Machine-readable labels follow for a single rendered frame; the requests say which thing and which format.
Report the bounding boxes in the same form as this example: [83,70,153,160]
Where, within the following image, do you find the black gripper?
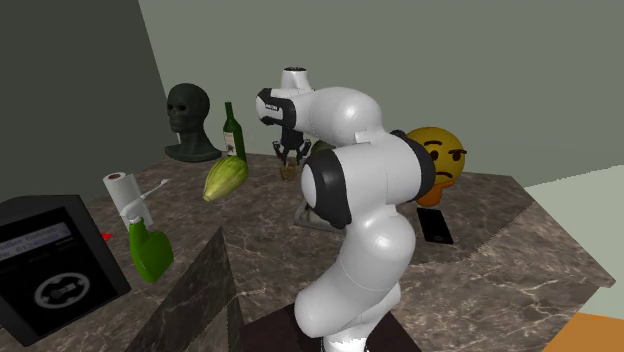
[271,127,313,165]

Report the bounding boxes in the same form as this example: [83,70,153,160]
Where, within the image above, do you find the small brown jar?
[279,156,301,183]

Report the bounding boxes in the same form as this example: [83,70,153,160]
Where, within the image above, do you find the dark green round object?
[310,139,337,156]

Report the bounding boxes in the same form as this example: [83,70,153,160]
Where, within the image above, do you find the green wine bottle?
[222,101,248,165]

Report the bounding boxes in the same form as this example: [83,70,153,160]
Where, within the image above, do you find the yellow-green cocoa pod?
[202,155,250,204]

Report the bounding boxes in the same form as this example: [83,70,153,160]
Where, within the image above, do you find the dark green skull bust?
[164,82,223,164]

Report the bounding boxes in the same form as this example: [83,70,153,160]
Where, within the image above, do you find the yellow frowning face figure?
[405,126,469,208]

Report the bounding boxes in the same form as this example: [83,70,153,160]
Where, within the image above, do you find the black phone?
[415,206,455,246]

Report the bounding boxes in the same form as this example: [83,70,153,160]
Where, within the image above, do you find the white paper towel roll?
[101,171,153,231]

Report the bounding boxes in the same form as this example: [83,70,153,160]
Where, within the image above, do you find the green spray bottle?
[119,178,176,285]

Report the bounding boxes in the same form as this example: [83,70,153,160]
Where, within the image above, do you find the dark robot stand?
[238,303,423,352]

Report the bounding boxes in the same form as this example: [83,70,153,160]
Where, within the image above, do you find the black box with screen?
[0,194,133,348]

